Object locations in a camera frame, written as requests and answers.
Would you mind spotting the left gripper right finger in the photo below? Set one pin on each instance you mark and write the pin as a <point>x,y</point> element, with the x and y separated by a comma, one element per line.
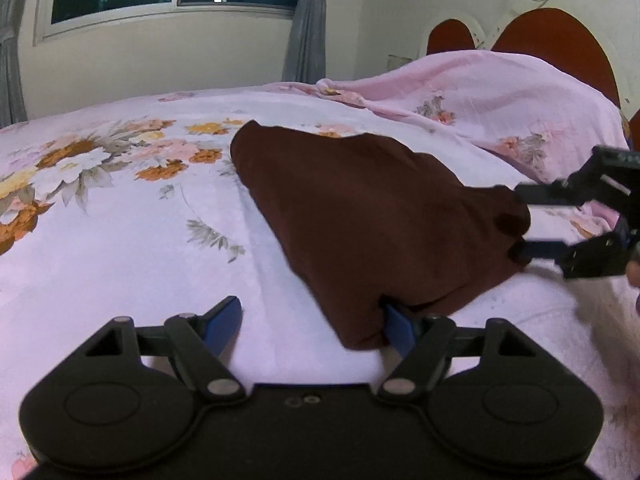
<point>426,346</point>

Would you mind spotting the person right hand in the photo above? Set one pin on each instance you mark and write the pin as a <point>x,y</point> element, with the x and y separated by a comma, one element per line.
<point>632,273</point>

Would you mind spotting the grey curtain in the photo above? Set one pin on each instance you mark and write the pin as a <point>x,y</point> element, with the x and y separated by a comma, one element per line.
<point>305,59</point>
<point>13,109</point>

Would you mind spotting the dark maroon cloth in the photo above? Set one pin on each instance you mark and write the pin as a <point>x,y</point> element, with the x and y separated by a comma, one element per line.
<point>365,218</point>

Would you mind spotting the pink floral bed sheet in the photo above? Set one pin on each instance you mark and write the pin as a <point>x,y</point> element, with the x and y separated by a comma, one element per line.
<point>134,207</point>

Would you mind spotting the grey curtain right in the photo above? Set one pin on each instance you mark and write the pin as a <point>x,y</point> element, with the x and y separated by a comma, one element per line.
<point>305,59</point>

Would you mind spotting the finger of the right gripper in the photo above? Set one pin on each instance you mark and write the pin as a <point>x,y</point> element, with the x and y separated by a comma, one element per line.
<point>528,250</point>
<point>524,195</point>

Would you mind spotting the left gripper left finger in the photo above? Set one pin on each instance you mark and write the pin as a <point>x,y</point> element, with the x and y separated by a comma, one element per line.
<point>193,345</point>

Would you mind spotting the grey curtain left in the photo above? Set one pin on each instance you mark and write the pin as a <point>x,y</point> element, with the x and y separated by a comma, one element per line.
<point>13,109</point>

